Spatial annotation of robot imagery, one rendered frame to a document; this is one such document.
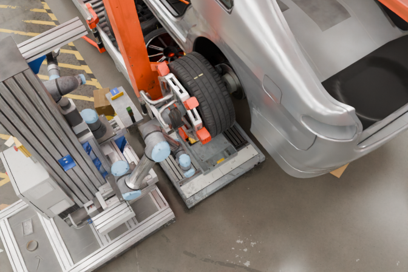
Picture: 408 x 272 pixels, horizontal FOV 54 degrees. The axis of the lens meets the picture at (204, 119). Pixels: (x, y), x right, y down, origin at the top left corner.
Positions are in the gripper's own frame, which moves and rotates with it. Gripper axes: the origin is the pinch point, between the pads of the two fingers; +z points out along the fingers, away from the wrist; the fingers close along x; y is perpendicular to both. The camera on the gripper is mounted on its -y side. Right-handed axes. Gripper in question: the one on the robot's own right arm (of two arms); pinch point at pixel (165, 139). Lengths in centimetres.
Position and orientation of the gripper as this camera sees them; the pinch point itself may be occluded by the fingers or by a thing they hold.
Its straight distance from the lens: 295.0
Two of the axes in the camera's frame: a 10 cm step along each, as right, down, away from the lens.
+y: -0.5, -5.3, -8.5
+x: -8.4, 4.9, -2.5
